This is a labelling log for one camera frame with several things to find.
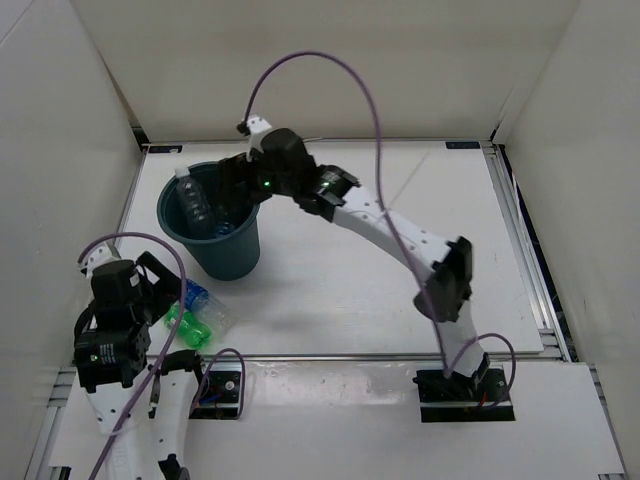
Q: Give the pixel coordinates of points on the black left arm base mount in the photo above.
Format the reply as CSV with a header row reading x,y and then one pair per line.
x,y
222,398

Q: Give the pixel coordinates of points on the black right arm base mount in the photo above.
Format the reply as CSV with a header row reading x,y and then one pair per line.
x,y
447,401

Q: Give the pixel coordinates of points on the clear bottle blue Pocari label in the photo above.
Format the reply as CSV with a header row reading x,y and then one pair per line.
x,y
207,308

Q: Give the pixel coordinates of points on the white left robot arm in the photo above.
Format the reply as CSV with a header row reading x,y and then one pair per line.
x,y
141,406

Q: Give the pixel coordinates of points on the green plastic soda bottle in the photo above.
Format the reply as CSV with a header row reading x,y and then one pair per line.
x,y
194,333

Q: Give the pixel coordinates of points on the dark teal plastic bin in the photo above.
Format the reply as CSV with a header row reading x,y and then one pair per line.
x,y
228,258

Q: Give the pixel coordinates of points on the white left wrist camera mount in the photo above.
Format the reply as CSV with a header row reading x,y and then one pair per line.
x,y
101,254

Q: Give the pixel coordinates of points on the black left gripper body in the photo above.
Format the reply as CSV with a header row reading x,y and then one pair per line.
x,y
141,307

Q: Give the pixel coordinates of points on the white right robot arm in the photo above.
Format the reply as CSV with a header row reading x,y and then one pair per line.
x,y
443,269

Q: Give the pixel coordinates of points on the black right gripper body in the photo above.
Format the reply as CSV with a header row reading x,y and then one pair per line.
x,y
285,185

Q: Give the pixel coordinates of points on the clear bottle with blue label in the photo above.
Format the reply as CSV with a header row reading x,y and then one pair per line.
x,y
224,225

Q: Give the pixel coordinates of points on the clear unlabelled plastic bottle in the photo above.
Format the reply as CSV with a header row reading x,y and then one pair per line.
x,y
194,204

